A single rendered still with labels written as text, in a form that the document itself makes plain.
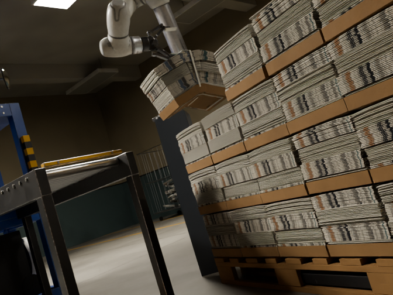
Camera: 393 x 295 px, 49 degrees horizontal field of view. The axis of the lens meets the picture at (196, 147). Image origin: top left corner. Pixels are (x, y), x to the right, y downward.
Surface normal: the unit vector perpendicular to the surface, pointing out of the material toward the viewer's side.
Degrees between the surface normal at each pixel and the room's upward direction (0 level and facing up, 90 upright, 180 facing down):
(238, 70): 90
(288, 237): 90
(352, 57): 90
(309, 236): 90
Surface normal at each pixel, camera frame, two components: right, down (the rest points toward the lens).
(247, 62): -0.85, 0.22
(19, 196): -0.65, 0.14
